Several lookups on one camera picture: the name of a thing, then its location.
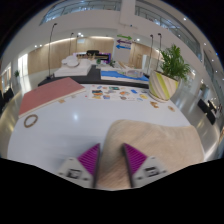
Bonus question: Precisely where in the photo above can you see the recessed ceiling lights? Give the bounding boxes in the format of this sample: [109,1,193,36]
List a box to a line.
[31,0,216,54]

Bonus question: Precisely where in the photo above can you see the green plant in striped pot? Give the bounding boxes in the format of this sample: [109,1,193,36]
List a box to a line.
[148,44,193,103]

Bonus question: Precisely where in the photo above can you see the small brown ring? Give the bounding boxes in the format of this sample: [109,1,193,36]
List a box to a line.
[23,113,39,129]

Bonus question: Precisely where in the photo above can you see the beige towel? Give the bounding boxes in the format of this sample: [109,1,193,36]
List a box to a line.
[96,119,206,192]

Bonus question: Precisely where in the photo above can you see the sheet of colourful stickers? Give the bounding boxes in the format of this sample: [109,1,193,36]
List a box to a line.
[87,84,150,103]

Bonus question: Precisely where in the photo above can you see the green arrow sign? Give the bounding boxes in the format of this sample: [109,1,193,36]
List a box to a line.
[116,34,133,41]

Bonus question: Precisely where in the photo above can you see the flat red board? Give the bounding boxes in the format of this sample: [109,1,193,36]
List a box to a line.
[18,77,87,119]

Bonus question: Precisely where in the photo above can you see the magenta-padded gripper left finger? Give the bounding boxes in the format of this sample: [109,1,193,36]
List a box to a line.
[55,142,102,189]

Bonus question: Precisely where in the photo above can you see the purple arrow sign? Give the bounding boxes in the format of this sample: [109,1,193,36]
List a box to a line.
[116,38,133,46]

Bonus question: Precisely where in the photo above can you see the group of black chairs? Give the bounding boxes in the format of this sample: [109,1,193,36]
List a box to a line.
[197,98,219,126]

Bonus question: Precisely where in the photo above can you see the white architectural model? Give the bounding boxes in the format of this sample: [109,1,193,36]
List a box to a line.
[53,54,93,78]

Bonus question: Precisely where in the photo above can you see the thin black floor lamp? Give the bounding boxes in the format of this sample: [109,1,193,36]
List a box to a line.
[46,22,58,81]

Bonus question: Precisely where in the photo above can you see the blue arrow sign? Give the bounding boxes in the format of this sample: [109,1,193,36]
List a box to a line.
[115,44,132,51]

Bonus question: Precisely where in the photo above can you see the blue base scale model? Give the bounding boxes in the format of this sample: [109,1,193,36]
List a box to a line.
[100,67,150,83]

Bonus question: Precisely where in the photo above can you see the black display platform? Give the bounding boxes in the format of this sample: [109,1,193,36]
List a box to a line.
[37,64,151,90]

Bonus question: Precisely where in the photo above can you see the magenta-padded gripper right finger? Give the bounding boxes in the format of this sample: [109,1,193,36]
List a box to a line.
[122,142,169,189]

